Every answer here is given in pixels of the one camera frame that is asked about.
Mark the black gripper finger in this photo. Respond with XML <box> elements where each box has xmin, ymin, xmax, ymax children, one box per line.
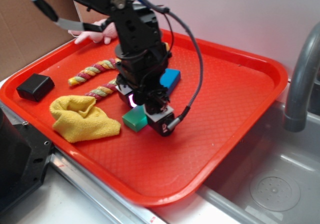
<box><xmin>116</xmin><ymin>85</ymin><xmax>137</xmax><ymax>108</ymax></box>
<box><xmin>146</xmin><ymin>111</ymin><xmax>175</xmax><ymax>137</ymax></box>

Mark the grey sink basin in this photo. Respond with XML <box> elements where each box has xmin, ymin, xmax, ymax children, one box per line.
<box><xmin>155</xmin><ymin>104</ymin><xmax>320</xmax><ymax>224</ymax></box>

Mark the black braided cable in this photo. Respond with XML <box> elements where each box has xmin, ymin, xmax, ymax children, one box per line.
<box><xmin>129</xmin><ymin>0</ymin><xmax>205</xmax><ymax>131</ymax></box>

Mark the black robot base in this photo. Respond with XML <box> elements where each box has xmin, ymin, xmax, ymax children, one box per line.
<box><xmin>0</xmin><ymin>111</ymin><xmax>53</xmax><ymax>215</ymax></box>

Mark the green rectangular block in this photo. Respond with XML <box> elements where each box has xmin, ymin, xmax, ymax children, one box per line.
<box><xmin>122</xmin><ymin>106</ymin><xmax>148</xmax><ymax>132</ymax></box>

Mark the brown cardboard panel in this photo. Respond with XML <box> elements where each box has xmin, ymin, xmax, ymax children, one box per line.
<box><xmin>0</xmin><ymin>0</ymin><xmax>83</xmax><ymax>82</ymax></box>

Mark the yellow sponge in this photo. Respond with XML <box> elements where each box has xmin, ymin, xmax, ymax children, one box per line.
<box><xmin>163</xmin><ymin>42</ymin><xmax>171</xmax><ymax>53</ymax></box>

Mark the multicolour twisted rope toy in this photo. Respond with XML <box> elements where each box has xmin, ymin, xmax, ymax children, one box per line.
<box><xmin>67</xmin><ymin>58</ymin><xmax>121</xmax><ymax>101</ymax></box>

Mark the blue rectangular block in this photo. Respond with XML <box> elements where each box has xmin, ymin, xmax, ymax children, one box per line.
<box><xmin>160</xmin><ymin>68</ymin><xmax>181</xmax><ymax>95</ymax></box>

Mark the yellow cloth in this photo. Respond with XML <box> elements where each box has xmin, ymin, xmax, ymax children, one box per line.
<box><xmin>49</xmin><ymin>95</ymin><xmax>121</xmax><ymax>143</ymax></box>

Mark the pink plush bunny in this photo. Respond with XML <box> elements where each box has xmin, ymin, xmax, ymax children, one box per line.
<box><xmin>68</xmin><ymin>22</ymin><xmax>118</xmax><ymax>45</ymax></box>

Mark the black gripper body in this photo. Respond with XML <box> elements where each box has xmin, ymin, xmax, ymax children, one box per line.
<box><xmin>116</xmin><ymin>74</ymin><xmax>174</xmax><ymax>115</ymax></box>

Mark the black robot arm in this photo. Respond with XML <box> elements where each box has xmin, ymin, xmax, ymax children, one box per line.
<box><xmin>32</xmin><ymin>0</ymin><xmax>175</xmax><ymax>137</ymax></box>

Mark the grey faucet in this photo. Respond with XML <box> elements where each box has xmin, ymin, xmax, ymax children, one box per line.
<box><xmin>283</xmin><ymin>23</ymin><xmax>320</xmax><ymax>132</ymax></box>

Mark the red plastic tray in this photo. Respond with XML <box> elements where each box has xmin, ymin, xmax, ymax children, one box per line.
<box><xmin>0</xmin><ymin>40</ymin><xmax>288</xmax><ymax>207</ymax></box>

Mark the black box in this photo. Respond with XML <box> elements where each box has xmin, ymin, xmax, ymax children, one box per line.
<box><xmin>16</xmin><ymin>73</ymin><xmax>55</xmax><ymax>102</ymax></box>

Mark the grey ribbon cable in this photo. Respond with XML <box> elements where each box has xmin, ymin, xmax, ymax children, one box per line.
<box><xmin>21</xmin><ymin>0</ymin><xmax>106</xmax><ymax>33</ymax></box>

